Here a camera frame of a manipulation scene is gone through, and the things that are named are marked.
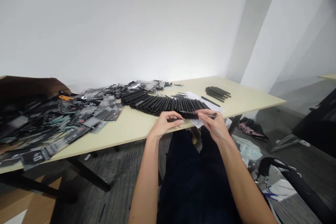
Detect single black pen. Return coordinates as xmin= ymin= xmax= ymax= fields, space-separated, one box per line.
xmin=201 ymin=96 xmax=222 ymax=107

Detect white and blue bag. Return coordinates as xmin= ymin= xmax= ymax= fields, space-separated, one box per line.
xmin=262 ymin=178 xmax=298 ymax=204

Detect black office chair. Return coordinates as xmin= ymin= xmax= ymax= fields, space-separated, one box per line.
xmin=271 ymin=87 xmax=336 ymax=154

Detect beige side table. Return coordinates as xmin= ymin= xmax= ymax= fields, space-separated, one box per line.
xmin=317 ymin=72 xmax=336 ymax=82

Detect person's right hand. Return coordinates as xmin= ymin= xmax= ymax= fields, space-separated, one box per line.
xmin=197 ymin=108 xmax=231 ymax=143

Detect row of black pens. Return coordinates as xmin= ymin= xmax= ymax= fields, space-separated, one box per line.
xmin=120 ymin=91 xmax=212 ymax=117

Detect small bundle of black pens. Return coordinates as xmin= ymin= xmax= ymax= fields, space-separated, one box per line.
xmin=205 ymin=85 xmax=232 ymax=103

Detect pile of pen packaging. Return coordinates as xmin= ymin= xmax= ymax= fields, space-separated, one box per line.
xmin=0 ymin=80 xmax=124 ymax=170

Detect person's legs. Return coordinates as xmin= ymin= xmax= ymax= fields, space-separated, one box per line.
xmin=156 ymin=125 xmax=271 ymax=224

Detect white paper sheet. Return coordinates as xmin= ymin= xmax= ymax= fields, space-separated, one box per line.
xmin=170 ymin=91 xmax=226 ymax=130

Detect person's left hand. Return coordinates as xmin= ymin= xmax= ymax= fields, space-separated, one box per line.
xmin=148 ymin=110 xmax=184 ymax=140

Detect brown cardboard carton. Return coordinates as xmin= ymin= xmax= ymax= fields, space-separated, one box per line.
xmin=0 ymin=176 xmax=63 ymax=224

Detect heap of clear plastic packets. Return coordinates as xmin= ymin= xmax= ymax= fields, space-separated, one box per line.
xmin=123 ymin=79 xmax=174 ymax=96

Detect black and pink folded umbrella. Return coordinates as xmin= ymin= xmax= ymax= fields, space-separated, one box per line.
xmin=237 ymin=117 xmax=270 ymax=141

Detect crumpled white plastic bag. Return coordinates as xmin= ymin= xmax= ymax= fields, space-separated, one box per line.
xmin=232 ymin=134 xmax=264 ymax=167

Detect beige table with black legs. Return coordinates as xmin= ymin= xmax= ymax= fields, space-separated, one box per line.
xmin=0 ymin=75 xmax=287 ymax=204

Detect open cardboard box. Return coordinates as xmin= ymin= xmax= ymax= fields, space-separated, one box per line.
xmin=0 ymin=75 xmax=72 ymax=112

